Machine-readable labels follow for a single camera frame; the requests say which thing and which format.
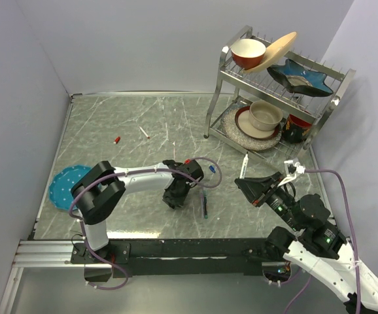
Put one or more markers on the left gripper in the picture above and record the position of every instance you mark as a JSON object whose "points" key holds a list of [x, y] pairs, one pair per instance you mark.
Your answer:
{"points": [[176, 203]]}

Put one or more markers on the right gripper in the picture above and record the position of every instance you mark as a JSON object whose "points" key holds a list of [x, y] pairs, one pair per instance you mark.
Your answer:
{"points": [[254, 187]]}

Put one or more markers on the purple highlighter pen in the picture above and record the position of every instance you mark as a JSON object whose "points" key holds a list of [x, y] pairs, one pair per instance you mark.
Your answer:
{"points": [[202, 199]]}

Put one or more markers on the white black-tip marker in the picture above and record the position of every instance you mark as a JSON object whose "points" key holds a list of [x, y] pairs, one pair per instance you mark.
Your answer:
{"points": [[244, 166]]}

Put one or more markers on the green gel pen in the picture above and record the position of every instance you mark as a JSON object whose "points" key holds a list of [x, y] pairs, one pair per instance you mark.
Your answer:
{"points": [[205, 208]]}

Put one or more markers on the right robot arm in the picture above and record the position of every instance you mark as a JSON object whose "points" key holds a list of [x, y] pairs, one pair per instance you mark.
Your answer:
{"points": [[312, 242]]}

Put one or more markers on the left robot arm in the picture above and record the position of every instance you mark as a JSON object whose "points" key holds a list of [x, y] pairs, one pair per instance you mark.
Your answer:
{"points": [[103, 186]]}

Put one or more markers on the silver glitter plate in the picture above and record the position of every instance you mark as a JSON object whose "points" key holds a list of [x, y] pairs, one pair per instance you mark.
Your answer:
{"points": [[230, 128]]}

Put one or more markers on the red brown plate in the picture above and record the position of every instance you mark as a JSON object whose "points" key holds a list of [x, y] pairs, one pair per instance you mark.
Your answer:
{"points": [[244, 125]]}

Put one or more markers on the black red patterned cup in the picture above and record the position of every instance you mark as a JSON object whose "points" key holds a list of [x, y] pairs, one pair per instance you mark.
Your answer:
{"points": [[295, 130]]}

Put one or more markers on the beige ceramic bowl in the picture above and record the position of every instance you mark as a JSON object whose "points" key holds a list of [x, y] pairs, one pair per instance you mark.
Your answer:
{"points": [[264, 116]]}

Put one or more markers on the white red-tip marker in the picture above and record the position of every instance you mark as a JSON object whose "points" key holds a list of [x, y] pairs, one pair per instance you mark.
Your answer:
{"points": [[144, 132]]}

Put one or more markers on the steel dish rack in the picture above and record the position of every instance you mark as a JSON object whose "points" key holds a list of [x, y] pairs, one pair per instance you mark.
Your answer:
{"points": [[259, 83]]}

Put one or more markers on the blue polka dot plate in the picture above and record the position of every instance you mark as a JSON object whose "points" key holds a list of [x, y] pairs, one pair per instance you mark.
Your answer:
{"points": [[62, 183]]}

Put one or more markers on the blue star-shaped dish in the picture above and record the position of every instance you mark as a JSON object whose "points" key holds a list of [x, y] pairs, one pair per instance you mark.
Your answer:
{"points": [[296, 79]]}

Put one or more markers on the red white bowl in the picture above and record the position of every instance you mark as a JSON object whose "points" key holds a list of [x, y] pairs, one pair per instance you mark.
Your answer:
{"points": [[248, 53]]}

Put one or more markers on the beige wooden plate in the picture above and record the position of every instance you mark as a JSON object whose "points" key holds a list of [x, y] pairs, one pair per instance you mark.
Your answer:
{"points": [[274, 52]]}

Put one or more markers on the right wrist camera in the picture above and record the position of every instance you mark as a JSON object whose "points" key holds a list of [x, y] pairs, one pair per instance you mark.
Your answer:
{"points": [[293, 169]]}

